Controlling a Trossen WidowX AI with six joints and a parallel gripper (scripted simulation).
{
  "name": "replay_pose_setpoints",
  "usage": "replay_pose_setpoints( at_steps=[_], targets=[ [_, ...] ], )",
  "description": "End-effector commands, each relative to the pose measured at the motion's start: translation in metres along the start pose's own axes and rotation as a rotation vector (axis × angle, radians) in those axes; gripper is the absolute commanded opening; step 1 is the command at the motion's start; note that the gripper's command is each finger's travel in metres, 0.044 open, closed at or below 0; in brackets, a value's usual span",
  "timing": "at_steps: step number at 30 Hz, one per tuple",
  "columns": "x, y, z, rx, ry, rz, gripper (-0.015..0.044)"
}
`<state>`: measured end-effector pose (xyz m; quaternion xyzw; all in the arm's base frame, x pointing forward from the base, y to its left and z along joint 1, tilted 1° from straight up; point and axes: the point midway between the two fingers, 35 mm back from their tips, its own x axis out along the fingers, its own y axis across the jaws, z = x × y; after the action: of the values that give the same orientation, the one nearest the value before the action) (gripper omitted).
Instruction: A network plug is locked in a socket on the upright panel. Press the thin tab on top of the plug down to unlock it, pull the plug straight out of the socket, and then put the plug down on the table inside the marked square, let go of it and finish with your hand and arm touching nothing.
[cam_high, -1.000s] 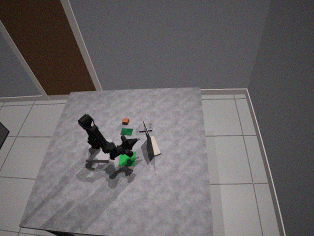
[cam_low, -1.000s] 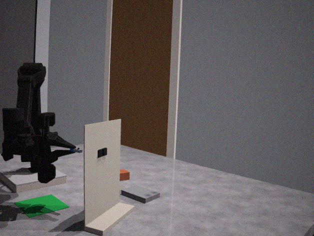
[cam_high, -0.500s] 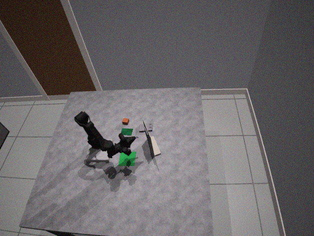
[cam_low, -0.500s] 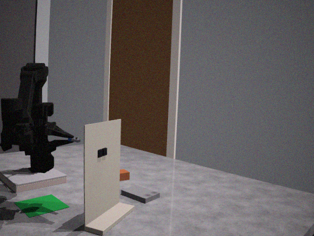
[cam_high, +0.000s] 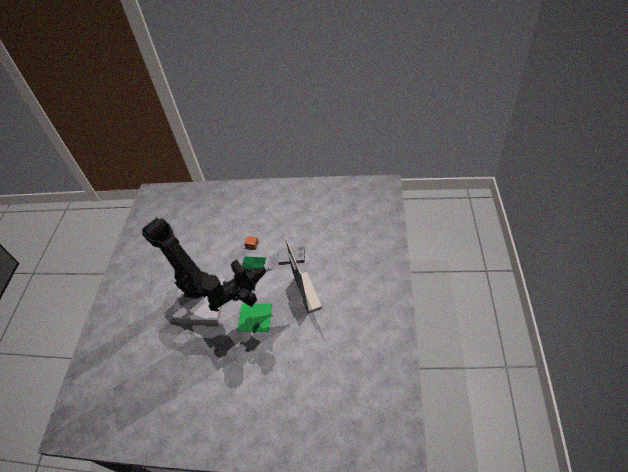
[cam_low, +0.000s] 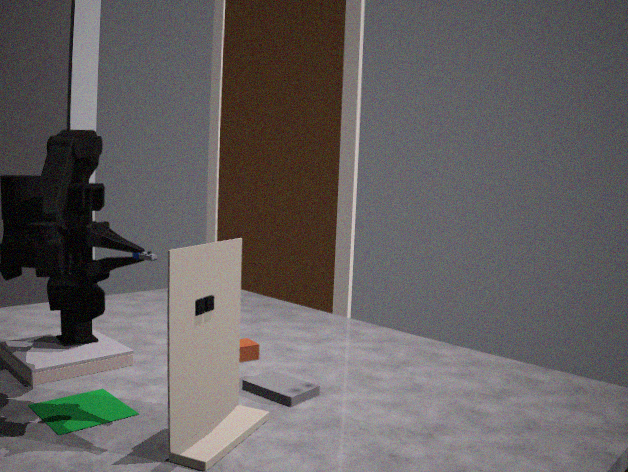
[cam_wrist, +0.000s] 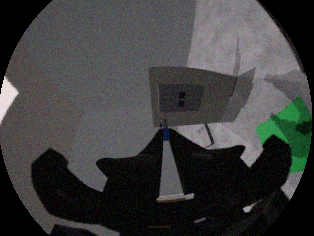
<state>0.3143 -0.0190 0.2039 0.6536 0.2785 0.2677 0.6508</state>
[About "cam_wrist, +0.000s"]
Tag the green flat square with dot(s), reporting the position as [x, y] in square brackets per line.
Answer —
[294, 125]

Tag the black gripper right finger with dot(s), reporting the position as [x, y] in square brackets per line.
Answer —
[193, 162]

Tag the beige panel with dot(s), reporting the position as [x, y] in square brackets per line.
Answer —
[187, 96]

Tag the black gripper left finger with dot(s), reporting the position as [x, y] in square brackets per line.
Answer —
[145, 167]

